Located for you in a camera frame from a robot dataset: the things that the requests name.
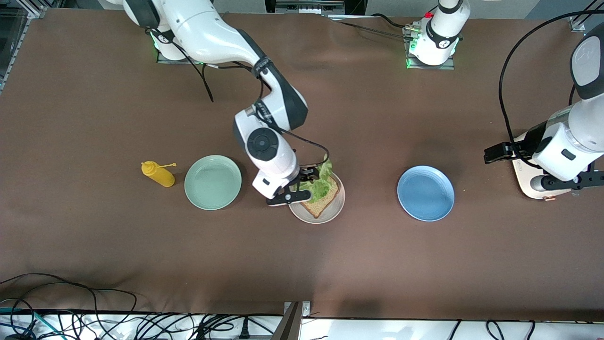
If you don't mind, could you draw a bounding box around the yellow mustard squeeze bottle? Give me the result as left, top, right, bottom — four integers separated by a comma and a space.
141, 161, 177, 188

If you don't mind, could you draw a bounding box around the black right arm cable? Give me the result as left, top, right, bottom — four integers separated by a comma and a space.
153, 28, 331, 164

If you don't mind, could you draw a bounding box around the brown bread slice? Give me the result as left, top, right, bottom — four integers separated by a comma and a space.
300, 175, 341, 219

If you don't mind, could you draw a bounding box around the blue plate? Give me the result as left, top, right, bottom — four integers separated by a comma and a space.
396, 165, 456, 222

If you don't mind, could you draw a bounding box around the white toaster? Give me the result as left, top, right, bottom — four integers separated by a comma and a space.
512, 132, 596, 202

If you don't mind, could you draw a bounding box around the metal frame bracket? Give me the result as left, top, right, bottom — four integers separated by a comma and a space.
271, 301, 312, 340

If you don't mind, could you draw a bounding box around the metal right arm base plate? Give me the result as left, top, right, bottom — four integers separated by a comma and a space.
157, 47, 209, 65

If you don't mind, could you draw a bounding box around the black looped cable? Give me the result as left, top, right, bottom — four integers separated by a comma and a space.
0, 273, 138, 331

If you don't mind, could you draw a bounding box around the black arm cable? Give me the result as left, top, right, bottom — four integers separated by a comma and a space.
499, 9, 604, 167
153, 28, 331, 164

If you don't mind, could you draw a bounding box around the aluminium corner bracket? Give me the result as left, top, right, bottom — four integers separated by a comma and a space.
569, 7, 596, 34

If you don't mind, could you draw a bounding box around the mint green plate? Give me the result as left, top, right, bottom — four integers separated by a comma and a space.
184, 154, 243, 211

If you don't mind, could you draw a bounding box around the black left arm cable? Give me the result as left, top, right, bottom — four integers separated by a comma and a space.
499, 9, 604, 167

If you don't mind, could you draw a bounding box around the beige plate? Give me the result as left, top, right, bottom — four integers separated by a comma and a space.
286, 167, 346, 225

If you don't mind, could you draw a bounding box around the teal cable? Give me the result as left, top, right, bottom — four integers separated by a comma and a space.
0, 307, 53, 340

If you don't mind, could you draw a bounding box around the green lettuce leaf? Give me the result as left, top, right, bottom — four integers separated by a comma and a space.
289, 160, 334, 204

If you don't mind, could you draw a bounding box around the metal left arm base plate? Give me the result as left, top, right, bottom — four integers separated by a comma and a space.
405, 26, 456, 70

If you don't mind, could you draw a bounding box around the aluminium frame rail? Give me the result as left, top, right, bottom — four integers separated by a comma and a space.
0, 0, 49, 93

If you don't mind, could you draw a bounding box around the grey power strip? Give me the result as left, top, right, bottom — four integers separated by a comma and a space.
275, 0, 346, 14

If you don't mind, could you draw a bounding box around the black base supply cable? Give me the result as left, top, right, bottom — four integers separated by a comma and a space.
330, 13, 416, 39

